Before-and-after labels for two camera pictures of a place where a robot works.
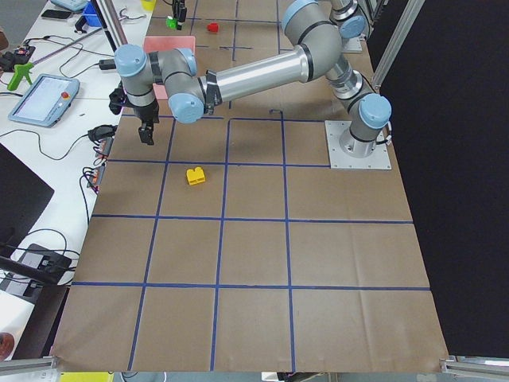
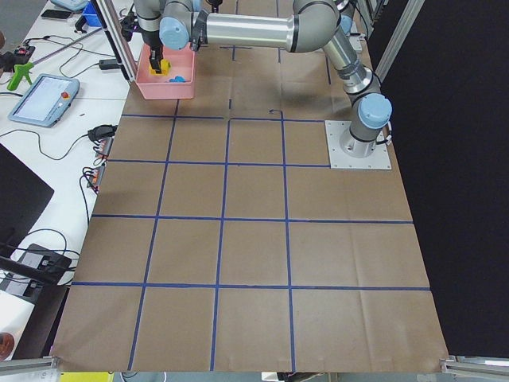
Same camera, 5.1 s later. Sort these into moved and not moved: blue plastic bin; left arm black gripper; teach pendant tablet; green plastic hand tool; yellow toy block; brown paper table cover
Moved: yellow toy block; left arm black gripper
Not moved: green plastic hand tool; teach pendant tablet; blue plastic bin; brown paper table cover
